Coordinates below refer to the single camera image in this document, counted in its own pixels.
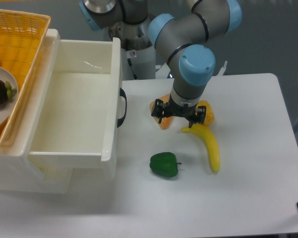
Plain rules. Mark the orange melon slice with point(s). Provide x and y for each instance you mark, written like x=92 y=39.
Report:
x=165 y=122

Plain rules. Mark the yellow bell pepper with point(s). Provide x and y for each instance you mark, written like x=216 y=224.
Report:
x=209 y=119

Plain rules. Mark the white drawer cabinet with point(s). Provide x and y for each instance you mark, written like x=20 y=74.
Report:
x=18 y=172

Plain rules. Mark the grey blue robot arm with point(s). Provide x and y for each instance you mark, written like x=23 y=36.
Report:
x=180 y=42

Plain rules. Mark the yellow banana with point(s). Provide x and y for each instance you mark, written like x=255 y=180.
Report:
x=210 y=142

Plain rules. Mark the yellow woven basket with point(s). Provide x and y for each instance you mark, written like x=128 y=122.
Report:
x=21 y=39

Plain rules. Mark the white plate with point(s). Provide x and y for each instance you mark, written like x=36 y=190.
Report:
x=6 y=108

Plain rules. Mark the green bell pepper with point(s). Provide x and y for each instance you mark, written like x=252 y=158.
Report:
x=164 y=164

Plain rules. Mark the white plastic drawer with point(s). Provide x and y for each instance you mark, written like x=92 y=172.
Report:
x=78 y=124

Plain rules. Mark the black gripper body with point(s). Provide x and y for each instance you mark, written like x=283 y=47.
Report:
x=173 y=109

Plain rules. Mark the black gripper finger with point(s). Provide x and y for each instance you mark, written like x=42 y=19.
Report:
x=158 y=109
x=198 y=116

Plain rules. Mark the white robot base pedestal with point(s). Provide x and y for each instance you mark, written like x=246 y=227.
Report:
x=138 y=55

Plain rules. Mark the black drawer handle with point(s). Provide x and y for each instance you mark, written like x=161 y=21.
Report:
x=123 y=108

